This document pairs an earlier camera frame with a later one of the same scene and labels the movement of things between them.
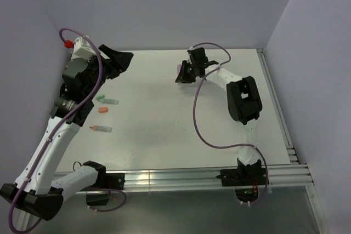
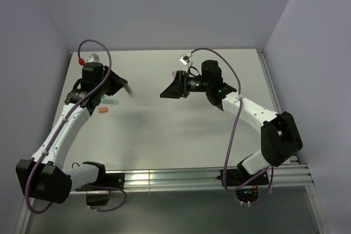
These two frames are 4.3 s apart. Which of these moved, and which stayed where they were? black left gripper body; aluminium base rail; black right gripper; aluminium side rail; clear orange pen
Moved: black right gripper; black left gripper body; clear orange pen
Stayed: aluminium side rail; aluminium base rail
